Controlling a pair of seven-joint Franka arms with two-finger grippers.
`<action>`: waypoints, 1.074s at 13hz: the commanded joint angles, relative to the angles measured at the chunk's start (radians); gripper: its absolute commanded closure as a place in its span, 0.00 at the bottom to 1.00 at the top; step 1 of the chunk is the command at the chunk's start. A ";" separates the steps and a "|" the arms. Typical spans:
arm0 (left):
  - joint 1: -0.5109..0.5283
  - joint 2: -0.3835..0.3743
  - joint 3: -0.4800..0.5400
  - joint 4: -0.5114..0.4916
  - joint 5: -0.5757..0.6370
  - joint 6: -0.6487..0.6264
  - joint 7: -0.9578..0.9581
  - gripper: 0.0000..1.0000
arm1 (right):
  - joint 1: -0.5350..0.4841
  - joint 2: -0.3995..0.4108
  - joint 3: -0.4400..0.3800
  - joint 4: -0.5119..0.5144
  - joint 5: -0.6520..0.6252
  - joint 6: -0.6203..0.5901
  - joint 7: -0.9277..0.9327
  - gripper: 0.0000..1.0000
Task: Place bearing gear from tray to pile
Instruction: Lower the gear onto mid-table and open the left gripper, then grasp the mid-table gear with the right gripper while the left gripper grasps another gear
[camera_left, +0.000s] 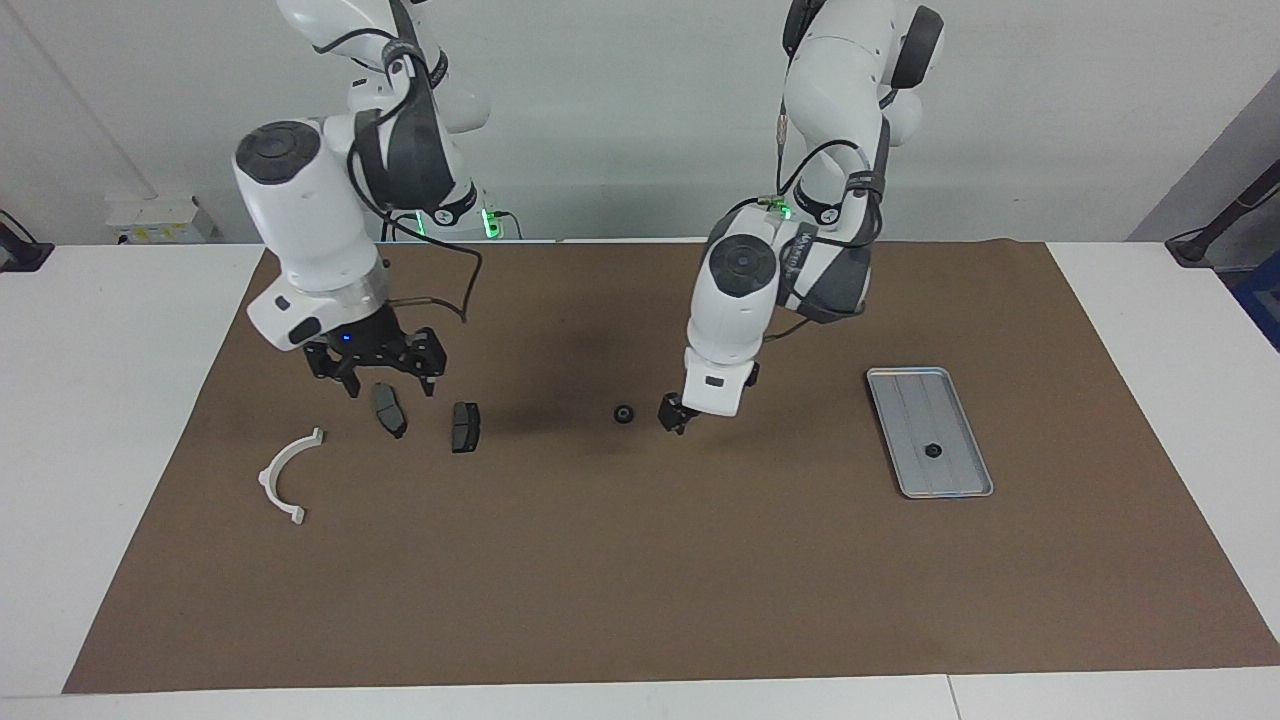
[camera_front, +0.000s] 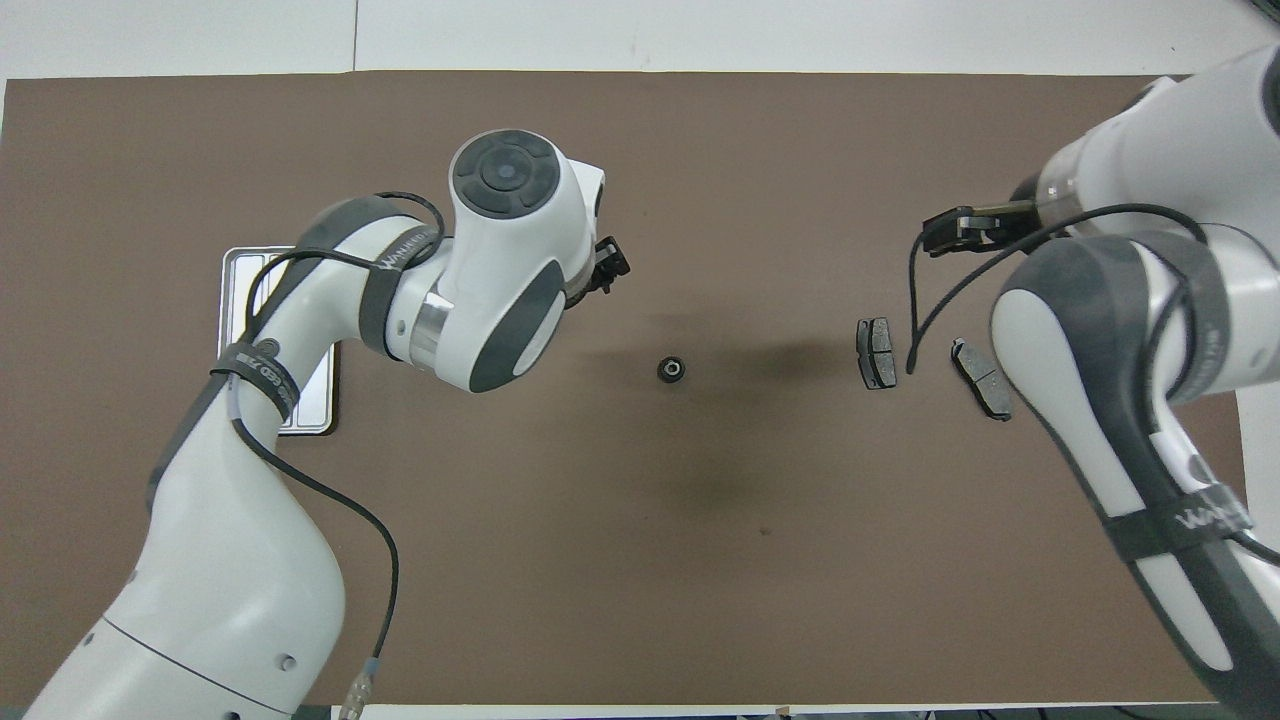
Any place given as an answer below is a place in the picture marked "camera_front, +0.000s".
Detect silver metal tray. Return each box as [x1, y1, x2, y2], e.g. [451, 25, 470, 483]
[218, 245, 339, 437]

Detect brown table mat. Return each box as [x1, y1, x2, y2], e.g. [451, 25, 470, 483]
[0, 72, 1271, 707]

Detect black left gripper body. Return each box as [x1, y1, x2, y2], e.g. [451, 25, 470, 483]
[570, 236, 619, 306]

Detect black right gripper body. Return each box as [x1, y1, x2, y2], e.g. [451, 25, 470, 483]
[960, 180, 1046, 251]

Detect elongated dark brake pad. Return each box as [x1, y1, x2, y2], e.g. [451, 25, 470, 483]
[950, 338, 1014, 422]

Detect rectangular dark brake pad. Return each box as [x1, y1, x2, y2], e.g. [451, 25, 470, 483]
[856, 317, 898, 391]

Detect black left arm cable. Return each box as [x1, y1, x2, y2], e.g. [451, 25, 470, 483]
[228, 190, 448, 720]

